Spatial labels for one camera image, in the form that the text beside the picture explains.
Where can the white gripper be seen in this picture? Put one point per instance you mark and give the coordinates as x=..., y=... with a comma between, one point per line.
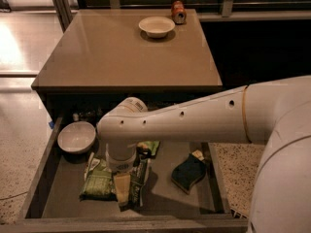
x=121, y=164

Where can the green jalapeno chip bag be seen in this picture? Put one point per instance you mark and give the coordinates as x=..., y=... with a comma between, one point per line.
x=99, y=182

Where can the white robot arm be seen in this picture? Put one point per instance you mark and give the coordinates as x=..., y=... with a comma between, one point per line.
x=276, y=114

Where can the green snack bag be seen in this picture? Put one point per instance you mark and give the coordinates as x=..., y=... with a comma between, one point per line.
x=148, y=148

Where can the open grey drawer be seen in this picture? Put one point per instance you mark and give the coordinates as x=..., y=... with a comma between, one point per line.
x=40, y=186

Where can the white bowl in drawer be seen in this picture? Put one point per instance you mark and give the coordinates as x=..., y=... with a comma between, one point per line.
x=77, y=137

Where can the dark bottle in drawer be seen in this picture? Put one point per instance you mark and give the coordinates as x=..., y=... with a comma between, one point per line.
x=89, y=116

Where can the white bowl on counter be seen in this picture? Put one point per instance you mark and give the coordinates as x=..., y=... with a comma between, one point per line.
x=156, y=27

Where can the dark green sponge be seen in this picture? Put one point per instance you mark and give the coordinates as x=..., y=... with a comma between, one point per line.
x=190, y=172

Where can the orange soda can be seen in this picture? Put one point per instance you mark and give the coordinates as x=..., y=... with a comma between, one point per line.
x=178, y=12

